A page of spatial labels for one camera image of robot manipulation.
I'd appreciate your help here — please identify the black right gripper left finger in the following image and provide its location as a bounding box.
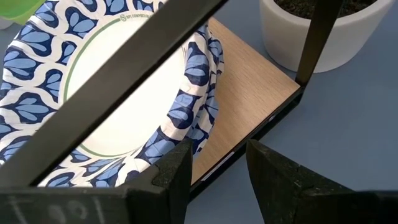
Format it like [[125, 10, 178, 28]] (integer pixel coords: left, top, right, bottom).
[[0, 138, 193, 224]]

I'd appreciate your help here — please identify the green plant in white pot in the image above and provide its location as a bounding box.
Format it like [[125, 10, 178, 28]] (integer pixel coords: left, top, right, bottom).
[[259, 0, 396, 74]]

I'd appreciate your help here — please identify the wooden shelf with black frame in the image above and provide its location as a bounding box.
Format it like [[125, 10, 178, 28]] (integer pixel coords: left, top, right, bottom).
[[0, 0, 345, 200]]

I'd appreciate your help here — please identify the blue table mat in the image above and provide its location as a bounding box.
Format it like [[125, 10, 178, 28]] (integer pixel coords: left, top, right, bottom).
[[183, 6, 398, 224]]

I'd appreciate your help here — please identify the green plastic bowl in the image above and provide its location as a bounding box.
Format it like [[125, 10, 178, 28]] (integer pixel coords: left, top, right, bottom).
[[0, 0, 47, 26]]

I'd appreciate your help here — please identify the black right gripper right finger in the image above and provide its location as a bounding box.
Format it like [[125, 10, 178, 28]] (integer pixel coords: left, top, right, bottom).
[[246, 139, 398, 224]]

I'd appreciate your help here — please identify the blue patterned paper bowl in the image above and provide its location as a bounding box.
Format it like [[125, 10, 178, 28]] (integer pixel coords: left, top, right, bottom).
[[186, 23, 225, 156], [0, 0, 212, 188]]

